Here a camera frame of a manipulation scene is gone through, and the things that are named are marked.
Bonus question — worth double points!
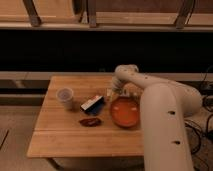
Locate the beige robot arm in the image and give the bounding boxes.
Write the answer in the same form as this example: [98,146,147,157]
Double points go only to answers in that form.
[111,64,202,171]

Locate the orange ceramic bowl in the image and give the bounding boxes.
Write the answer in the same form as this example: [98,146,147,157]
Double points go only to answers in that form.
[110,97,140,128]

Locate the blue and white box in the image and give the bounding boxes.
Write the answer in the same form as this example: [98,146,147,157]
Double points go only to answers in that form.
[80,95,105,115]

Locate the dark red small dish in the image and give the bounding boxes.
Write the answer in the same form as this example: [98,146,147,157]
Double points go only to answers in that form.
[79,118,102,127]

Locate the wooden table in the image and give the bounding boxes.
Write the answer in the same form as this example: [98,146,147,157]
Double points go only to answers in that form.
[27,75,143,158]

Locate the black floor cables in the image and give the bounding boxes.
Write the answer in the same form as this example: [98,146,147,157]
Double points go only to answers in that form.
[184,66,213,171]

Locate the wooden shelf frame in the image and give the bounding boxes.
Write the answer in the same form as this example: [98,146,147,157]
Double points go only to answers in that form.
[0,0,213,32]

